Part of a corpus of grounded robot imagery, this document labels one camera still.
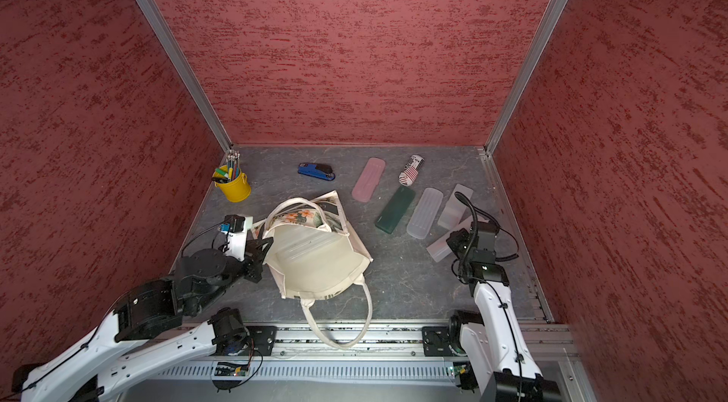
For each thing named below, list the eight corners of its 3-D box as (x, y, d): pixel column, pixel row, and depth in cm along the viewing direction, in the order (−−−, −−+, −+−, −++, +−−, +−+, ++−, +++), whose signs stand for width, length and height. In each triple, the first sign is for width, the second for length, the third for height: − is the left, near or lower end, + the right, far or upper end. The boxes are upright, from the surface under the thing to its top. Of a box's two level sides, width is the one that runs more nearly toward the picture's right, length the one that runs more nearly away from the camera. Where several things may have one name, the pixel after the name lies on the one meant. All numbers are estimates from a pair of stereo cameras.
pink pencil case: (349, 198, 107) (349, 195, 105) (370, 159, 120) (370, 155, 118) (368, 204, 105) (368, 201, 103) (387, 164, 118) (388, 160, 117)
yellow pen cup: (224, 202, 104) (204, 176, 92) (233, 178, 111) (216, 150, 99) (247, 202, 104) (230, 176, 92) (255, 178, 111) (241, 151, 99)
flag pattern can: (396, 182, 111) (397, 177, 108) (411, 158, 119) (411, 153, 117) (410, 188, 109) (411, 183, 107) (424, 163, 118) (425, 158, 115)
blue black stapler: (298, 174, 114) (296, 168, 111) (303, 165, 117) (301, 159, 114) (333, 181, 112) (332, 175, 109) (337, 172, 115) (336, 166, 112)
